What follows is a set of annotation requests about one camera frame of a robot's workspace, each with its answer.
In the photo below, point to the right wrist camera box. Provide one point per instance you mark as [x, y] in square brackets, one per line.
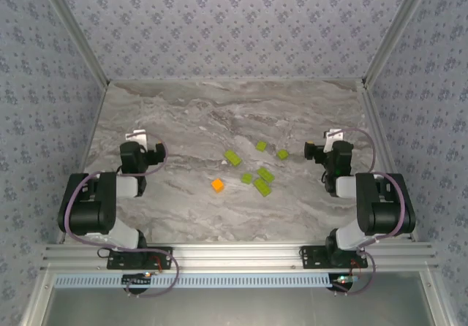
[334, 136]

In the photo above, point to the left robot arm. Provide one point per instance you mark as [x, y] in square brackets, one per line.
[87, 209]

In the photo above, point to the small controller board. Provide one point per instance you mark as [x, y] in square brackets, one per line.
[343, 279]
[137, 279]

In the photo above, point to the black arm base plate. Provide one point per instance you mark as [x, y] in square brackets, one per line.
[117, 262]
[311, 260]

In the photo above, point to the orange lego brick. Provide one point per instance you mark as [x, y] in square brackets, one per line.
[217, 185]

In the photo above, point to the aluminium frame post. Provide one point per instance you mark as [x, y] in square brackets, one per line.
[396, 30]
[76, 30]

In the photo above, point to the small green lego brick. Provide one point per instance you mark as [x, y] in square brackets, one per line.
[261, 146]
[282, 154]
[247, 178]

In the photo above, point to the aluminium side rail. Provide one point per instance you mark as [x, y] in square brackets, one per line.
[379, 132]
[94, 121]

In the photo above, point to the long aluminium base rail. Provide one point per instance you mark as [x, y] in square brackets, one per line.
[234, 254]

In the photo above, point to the long green lego brick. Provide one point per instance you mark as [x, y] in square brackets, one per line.
[265, 174]
[263, 187]
[233, 157]

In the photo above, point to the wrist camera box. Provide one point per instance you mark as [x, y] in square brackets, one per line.
[138, 136]
[334, 136]

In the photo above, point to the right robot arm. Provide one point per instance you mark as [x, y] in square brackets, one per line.
[380, 209]

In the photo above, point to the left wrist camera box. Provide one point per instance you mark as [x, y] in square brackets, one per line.
[138, 136]

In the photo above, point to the grey metal panel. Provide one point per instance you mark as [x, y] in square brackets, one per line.
[234, 307]

